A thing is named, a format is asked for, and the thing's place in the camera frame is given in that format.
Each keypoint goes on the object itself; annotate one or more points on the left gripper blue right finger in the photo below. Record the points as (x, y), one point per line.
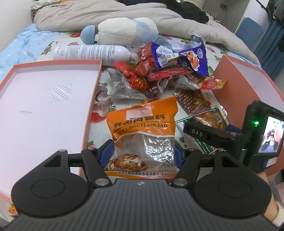
(179, 155)

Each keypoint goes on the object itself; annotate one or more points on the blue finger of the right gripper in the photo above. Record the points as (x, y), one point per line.
(231, 128)

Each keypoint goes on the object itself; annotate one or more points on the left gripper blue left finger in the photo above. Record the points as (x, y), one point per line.
(105, 152)

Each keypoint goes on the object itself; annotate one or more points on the green edged noodle packet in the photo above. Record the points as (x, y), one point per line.
(215, 118)

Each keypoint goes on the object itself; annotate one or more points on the orange seasoning packet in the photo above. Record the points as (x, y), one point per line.
(144, 141)

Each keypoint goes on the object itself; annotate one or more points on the clear brown biscuit packet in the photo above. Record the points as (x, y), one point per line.
(192, 101)

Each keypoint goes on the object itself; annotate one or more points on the silver foil packet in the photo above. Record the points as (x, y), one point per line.
(121, 87)

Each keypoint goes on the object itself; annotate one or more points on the white brown snack bag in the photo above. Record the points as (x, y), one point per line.
(180, 82)

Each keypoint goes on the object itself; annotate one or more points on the blue snack bag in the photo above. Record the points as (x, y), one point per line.
(192, 58)

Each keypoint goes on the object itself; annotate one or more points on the red foil wrapper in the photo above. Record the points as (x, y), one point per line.
(136, 81)

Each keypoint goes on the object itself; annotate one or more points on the red strip snack packet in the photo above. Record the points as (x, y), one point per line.
(167, 73)

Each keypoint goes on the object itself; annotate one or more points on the orange corn snack packet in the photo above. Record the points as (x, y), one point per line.
(205, 83)

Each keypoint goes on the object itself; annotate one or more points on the dark red tea packet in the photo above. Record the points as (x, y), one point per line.
(147, 61)

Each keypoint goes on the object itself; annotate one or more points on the right hand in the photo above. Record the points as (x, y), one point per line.
(274, 211)

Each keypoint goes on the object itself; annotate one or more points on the pink gift box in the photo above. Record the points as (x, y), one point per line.
(245, 83)

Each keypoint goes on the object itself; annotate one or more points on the pink box lid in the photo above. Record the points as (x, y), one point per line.
(45, 106)

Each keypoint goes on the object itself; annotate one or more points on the blue curtain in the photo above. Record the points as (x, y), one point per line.
(270, 50)

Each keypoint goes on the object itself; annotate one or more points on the white spray bottle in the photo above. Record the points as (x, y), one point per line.
(108, 54)

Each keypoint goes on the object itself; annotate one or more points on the floral bed sheet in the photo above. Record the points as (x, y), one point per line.
(99, 132)

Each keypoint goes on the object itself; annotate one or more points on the white blue plush toy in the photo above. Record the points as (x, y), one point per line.
(118, 31)

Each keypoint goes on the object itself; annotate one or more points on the clear plastic bag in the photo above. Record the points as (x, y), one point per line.
(170, 42)

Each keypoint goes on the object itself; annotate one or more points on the black clothes pile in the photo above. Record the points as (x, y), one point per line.
(186, 10)

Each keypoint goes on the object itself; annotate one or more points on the light blue blanket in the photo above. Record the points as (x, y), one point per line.
(26, 47)

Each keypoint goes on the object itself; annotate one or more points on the grey quilt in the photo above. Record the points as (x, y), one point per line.
(75, 15)

